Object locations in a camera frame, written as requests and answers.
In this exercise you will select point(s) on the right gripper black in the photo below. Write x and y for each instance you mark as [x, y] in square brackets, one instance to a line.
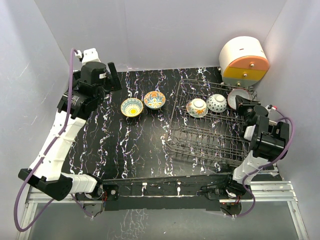
[242, 103]

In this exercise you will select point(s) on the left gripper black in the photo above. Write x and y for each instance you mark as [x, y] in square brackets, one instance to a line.
[116, 85]

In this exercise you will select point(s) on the blue wave pattern bowl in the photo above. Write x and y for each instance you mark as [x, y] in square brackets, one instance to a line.
[217, 103]

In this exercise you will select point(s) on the orange flower leaf bowl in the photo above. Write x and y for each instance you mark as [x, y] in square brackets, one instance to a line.
[197, 108]

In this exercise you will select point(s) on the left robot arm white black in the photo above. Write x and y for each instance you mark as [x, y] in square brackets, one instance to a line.
[45, 173]

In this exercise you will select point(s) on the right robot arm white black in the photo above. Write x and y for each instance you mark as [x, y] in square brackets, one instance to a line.
[267, 139]

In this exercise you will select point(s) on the yellow sun pattern bowl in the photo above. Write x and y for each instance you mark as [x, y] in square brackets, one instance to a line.
[132, 107]

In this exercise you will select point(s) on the white round drawer cabinet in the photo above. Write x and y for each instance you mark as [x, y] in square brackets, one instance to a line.
[243, 62]

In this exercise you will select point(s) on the orange blue floral bowl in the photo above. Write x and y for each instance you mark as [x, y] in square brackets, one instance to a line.
[154, 100]

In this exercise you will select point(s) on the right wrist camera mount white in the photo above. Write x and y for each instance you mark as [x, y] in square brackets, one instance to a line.
[270, 108]

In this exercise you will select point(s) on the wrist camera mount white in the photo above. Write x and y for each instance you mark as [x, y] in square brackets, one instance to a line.
[88, 55]
[270, 108]

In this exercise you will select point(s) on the grey wire dish rack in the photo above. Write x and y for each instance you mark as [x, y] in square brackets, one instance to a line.
[212, 138]

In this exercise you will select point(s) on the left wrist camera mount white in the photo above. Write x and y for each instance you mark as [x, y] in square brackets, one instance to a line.
[88, 55]

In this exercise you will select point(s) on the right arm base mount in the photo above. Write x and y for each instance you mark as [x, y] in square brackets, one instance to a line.
[232, 192]

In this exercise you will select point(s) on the aluminium frame rail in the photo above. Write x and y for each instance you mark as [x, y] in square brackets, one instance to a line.
[264, 191]

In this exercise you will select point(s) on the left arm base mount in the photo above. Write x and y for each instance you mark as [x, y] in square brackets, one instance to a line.
[105, 191]

